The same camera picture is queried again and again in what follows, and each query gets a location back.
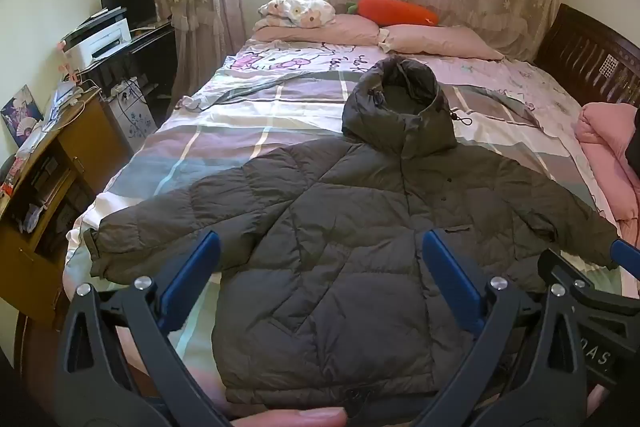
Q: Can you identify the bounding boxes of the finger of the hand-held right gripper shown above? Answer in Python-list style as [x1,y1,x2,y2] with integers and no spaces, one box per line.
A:
[610,238,640,265]
[537,248,640,313]

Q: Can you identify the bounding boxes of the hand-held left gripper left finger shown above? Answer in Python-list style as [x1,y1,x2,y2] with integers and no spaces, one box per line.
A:
[52,229,236,427]

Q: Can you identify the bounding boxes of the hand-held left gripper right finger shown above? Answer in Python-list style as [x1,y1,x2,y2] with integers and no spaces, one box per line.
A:
[412,228,588,427]

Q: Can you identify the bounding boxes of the dark olive hooded puffer jacket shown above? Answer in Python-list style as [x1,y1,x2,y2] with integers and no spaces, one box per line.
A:
[84,57,621,408]

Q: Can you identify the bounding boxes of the person's left hand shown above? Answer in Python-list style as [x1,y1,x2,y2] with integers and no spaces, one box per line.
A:
[232,407,348,427]

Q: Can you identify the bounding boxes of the dark cloth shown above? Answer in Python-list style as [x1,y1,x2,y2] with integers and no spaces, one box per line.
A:
[625,106,640,180]

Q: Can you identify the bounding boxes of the pink folded blanket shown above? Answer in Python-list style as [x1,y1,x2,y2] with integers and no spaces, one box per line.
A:
[574,102,640,253]

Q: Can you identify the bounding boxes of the pastel checked cartoon bed cover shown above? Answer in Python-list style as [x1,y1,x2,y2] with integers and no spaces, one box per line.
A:
[65,39,640,408]

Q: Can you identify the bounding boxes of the white floral computer tower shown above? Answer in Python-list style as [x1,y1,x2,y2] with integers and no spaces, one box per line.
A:
[109,77,157,152]

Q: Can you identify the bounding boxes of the yellow wooden cabinet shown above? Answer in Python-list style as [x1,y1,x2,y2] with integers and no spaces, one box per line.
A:
[0,87,133,328]

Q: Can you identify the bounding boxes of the dark wooden headboard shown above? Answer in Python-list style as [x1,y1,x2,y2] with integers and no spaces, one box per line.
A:
[532,3,640,108]

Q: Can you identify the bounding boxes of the black desk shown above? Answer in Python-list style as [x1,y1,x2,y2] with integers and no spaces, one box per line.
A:
[87,22,178,128]

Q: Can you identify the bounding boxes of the printed picture card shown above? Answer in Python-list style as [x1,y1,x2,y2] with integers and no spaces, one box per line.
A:
[1,84,43,148]

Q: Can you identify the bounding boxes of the pink pillow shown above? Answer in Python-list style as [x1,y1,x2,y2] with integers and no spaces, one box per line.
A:
[377,24,506,60]
[250,14,381,46]

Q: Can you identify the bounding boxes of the white printer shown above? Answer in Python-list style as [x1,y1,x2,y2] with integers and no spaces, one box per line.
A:
[61,7,133,70]

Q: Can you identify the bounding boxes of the orange carrot plush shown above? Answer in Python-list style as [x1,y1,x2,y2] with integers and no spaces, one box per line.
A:
[342,0,440,28]

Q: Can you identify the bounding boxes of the black monitor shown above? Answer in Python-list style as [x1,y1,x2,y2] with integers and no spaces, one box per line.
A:
[100,0,156,30]

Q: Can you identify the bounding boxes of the floral print pillow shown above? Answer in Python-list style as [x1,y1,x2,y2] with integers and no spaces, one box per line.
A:
[257,0,336,30]

